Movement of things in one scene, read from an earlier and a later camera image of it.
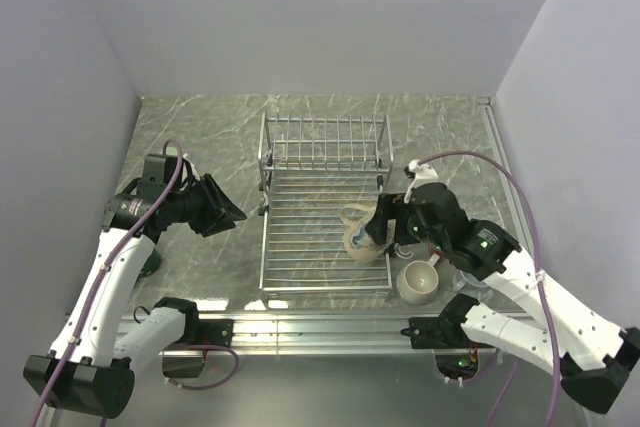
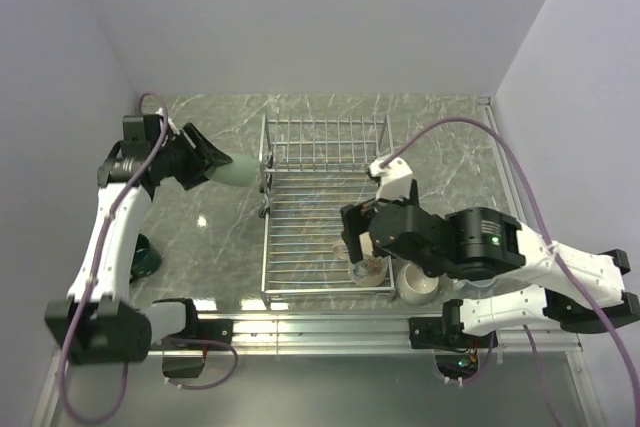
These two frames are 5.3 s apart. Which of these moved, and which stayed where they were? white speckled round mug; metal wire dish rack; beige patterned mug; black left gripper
Moved: black left gripper; beige patterned mug
Stayed: white speckled round mug; metal wire dish rack
